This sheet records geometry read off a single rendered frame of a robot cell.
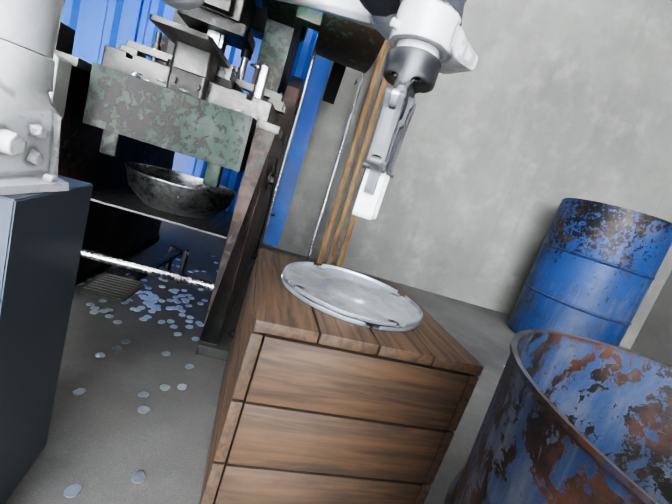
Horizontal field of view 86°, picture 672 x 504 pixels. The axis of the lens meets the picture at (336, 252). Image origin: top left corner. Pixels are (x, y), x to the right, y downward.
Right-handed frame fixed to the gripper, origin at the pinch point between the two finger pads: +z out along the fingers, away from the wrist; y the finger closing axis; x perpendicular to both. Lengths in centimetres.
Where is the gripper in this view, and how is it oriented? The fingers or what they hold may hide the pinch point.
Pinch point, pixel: (371, 195)
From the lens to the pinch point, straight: 55.3
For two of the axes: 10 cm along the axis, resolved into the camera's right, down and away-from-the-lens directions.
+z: -2.9, 9.4, 1.9
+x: 9.2, 3.3, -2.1
